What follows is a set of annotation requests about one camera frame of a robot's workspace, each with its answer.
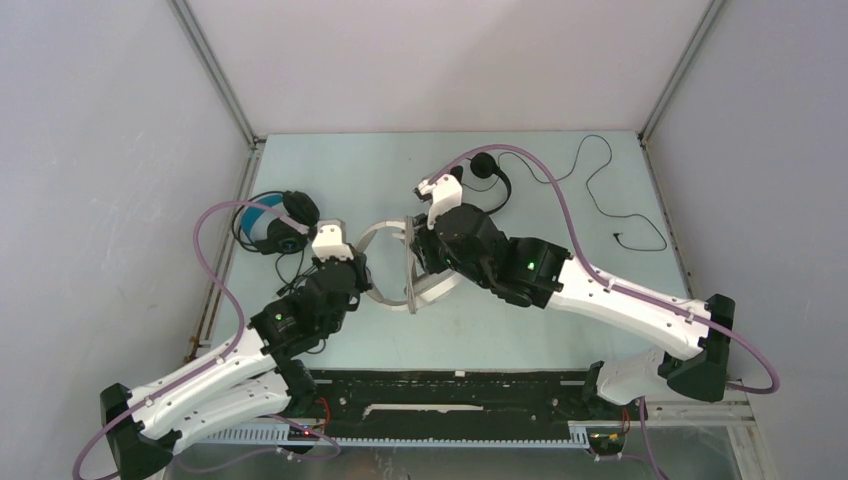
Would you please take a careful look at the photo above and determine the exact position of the white gaming headset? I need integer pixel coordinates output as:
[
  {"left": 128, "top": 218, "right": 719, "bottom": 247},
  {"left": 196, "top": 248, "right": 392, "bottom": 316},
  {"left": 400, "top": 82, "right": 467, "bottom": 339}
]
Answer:
[{"left": 355, "top": 216, "right": 462, "bottom": 314}]

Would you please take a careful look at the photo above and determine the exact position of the grey USB headset cable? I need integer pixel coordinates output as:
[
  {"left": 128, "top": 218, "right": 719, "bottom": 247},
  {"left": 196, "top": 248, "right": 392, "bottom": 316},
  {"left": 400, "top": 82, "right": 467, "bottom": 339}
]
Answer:
[{"left": 404, "top": 215, "right": 439, "bottom": 316}]

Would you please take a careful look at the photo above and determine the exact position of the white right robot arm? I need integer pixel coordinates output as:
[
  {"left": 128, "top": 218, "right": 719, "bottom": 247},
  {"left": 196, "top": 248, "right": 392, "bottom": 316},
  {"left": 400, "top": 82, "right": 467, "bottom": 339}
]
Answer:
[{"left": 410, "top": 204, "right": 736, "bottom": 418}]

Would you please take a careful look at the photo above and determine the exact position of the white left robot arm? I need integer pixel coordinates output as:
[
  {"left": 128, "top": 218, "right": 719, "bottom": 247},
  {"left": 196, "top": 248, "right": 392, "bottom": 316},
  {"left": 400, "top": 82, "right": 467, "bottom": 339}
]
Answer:
[{"left": 100, "top": 252, "right": 371, "bottom": 479}]

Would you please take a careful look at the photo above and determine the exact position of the small black on-ear headphones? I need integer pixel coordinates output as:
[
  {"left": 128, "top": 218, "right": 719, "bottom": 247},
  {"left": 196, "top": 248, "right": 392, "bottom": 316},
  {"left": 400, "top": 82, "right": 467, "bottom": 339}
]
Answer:
[{"left": 469, "top": 152, "right": 513, "bottom": 215}]

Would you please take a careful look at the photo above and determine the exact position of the black and blue headset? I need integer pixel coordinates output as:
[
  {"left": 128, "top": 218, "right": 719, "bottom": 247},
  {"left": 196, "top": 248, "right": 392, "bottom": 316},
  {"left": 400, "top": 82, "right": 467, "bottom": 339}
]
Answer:
[{"left": 231, "top": 191, "right": 321, "bottom": 255}]

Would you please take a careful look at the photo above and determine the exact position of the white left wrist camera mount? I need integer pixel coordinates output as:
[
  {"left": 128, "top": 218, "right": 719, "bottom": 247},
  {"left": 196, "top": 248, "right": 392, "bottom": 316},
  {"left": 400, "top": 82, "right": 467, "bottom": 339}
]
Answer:
[{"left": 312, "top": 219, "right": 354, "bottom": 262}]

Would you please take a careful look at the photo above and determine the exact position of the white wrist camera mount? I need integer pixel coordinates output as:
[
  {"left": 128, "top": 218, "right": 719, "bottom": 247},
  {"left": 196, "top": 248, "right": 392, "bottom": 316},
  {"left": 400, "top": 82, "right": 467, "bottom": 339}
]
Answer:
[
  {"left": 414, "top": 174, "right": 463, "bottom": 230},
  {"left": 312, "top": 219, "right": 354, "bottom": 262}
]

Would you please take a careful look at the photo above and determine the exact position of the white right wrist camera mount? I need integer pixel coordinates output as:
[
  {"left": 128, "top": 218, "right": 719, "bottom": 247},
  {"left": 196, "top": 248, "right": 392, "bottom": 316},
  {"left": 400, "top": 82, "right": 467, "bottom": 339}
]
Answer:
[{"left": 414, "top": 174, "right": 463, "bottom": 230}]

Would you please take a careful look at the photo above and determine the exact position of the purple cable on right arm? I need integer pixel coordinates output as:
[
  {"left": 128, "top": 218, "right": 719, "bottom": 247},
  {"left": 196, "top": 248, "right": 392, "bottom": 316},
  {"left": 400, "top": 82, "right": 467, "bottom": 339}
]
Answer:
[{"left": 427, "top": 144, "right": 781, "bottom": 396}]

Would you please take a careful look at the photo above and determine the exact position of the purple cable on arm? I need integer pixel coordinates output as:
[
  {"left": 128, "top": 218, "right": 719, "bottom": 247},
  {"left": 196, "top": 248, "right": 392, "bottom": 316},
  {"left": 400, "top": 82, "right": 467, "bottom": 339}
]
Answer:
[
  {"left": 71, "top": 200, "right": 313, "bottom": 480},
  {"left": 427, "top": 144, "right": 781, "bottom": 396}
]

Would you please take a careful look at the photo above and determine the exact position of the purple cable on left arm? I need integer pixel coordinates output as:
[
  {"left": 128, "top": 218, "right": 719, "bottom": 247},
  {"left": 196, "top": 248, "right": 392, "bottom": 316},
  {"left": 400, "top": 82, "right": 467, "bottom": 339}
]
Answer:
[{"left": 71, "top": 200, "right": 313, "bottom": 480}]

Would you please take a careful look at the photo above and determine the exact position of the white slotted cable duct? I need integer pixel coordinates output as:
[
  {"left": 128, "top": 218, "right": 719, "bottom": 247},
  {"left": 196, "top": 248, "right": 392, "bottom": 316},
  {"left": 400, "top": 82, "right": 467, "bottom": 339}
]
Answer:
[{"left": 198, "top": 423, "right": 627, "bottom": 450}]

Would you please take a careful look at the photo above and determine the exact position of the thin black headphone cable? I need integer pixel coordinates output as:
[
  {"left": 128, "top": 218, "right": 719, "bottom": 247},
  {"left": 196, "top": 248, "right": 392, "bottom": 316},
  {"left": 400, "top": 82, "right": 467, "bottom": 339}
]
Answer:
[{"left": 496, "top": 134, "right": 669, "bottom": 253}]

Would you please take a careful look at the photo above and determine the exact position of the aluminium frame post left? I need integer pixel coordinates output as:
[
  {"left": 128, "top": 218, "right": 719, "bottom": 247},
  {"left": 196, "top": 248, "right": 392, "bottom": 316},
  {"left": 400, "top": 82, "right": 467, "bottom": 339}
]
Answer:
[{"left": 168, "top": 0, "right": 260, "bottom": 149}]

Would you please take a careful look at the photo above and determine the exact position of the aluminium frame post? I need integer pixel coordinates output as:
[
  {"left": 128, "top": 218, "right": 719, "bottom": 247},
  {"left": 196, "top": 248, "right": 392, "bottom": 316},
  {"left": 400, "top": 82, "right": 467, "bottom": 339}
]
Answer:
[
  {"left": 168, "top": 0, "right": 260, "bottom": 149},
  {"left": 639, "top": 0, "right": 729, "bottom": 146}
]

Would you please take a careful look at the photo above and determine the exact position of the aluminium frame post right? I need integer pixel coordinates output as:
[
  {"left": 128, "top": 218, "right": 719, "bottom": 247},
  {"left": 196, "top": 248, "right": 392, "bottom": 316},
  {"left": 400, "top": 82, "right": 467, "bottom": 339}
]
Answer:
[{"left": 639, "top": 0, "right": 729, "bottom": 146}]

